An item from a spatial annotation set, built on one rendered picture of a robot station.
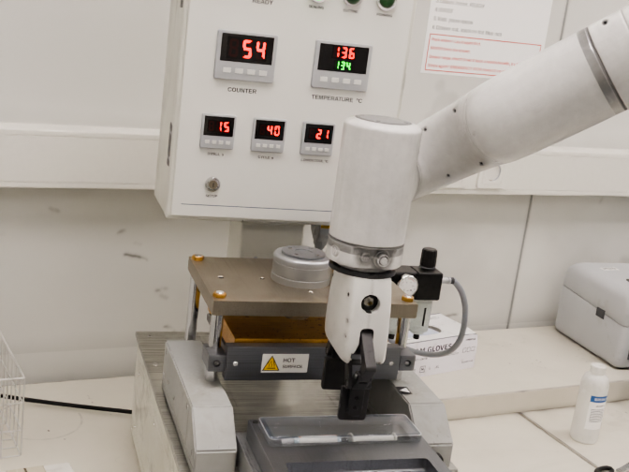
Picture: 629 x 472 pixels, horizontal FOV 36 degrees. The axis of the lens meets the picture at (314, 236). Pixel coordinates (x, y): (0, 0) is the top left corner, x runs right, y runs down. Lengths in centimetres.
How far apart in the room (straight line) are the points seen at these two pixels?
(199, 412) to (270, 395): 24
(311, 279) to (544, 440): 72
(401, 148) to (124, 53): 79
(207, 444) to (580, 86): 57
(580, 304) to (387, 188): 123
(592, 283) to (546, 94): 124
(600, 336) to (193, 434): 120
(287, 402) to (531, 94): 60
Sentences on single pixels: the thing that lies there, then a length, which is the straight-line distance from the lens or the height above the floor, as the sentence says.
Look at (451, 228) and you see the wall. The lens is 208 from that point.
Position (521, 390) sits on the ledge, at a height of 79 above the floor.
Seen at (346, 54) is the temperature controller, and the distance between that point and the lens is 138.
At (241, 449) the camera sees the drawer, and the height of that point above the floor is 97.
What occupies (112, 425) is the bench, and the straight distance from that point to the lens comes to 166.
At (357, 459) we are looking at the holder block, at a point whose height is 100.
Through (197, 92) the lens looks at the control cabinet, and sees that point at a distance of 134.
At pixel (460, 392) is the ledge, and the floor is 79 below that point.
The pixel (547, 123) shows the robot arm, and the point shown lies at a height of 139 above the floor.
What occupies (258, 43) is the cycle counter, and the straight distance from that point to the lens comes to 134.
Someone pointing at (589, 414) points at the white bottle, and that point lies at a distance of 183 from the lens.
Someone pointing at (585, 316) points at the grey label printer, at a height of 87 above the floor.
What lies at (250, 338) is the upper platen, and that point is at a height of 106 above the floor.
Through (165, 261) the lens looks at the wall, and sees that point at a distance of 181.
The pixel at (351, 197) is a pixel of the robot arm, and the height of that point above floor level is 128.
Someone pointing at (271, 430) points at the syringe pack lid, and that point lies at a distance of 111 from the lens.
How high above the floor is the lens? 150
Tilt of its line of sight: 15 degrees down
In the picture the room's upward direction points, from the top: 7 degrees clockwise
